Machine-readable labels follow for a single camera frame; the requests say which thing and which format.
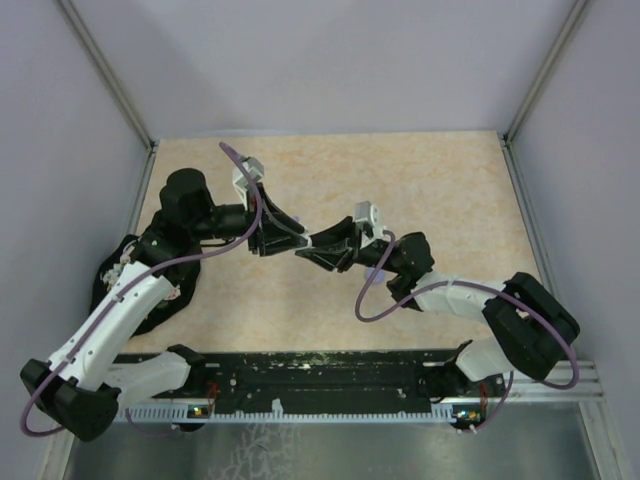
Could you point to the aluminium frame corner post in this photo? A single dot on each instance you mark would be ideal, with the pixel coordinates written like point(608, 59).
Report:
point(562, 41)
point(105, 71)

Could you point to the aluminium frame corner post left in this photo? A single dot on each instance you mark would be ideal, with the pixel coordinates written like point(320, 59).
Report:
point(105, 71)

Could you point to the aluminium frame corner post right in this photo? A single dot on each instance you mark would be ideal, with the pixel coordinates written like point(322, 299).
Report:
point(562, 41)

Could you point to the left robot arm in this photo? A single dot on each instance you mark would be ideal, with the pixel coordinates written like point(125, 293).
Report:
point(77, 386)

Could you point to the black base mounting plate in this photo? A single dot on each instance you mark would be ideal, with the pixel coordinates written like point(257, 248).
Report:
point(335, 383)

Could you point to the white slotted cable duct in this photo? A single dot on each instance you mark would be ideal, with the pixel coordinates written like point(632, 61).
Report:
point(194, 413)

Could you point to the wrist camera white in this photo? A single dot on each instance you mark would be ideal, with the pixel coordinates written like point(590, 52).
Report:
point(246, 178)
point(367, 223)

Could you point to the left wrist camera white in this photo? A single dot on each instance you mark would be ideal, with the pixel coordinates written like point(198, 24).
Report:
point(246, 178)

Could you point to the black floral printed cloth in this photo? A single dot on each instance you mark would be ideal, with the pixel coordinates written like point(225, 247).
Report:
point(123, 286)

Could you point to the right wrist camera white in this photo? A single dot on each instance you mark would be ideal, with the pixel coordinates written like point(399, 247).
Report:
point(367, 223)

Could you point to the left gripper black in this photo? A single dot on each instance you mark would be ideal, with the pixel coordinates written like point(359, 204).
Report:
point(270, 234)

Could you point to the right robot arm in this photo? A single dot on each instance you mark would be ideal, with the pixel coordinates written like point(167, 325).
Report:
point(530, 330)

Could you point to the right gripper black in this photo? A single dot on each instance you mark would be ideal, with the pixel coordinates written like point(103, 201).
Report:
point(347, 230)

